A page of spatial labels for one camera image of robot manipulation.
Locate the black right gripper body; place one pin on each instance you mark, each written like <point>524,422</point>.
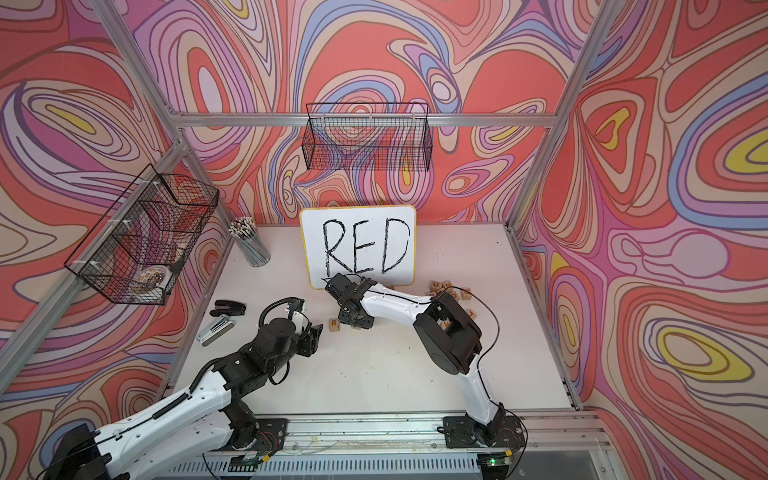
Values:
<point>360,321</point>

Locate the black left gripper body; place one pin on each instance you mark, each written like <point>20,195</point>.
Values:
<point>301,346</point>

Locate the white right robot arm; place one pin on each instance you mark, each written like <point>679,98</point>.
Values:
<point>452,340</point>

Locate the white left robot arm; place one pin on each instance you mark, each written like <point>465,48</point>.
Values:
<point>208,414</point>

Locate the black stapler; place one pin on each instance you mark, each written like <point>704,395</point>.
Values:
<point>228,308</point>

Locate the yellow framed whiteboard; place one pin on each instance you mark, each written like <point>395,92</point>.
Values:
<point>378,242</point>

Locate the cup of pencils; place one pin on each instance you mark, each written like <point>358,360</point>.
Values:
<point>243,230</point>

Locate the tape roll in basket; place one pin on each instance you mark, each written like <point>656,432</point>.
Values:
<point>150,280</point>

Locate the black wire basket back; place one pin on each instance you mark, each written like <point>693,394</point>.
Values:
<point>368,136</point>

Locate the black wire basket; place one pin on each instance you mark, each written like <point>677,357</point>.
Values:
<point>368,136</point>
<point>156,220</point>

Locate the black wire basket left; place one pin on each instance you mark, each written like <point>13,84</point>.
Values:
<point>156,220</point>

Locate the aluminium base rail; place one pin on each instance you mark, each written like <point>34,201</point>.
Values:
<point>534,445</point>

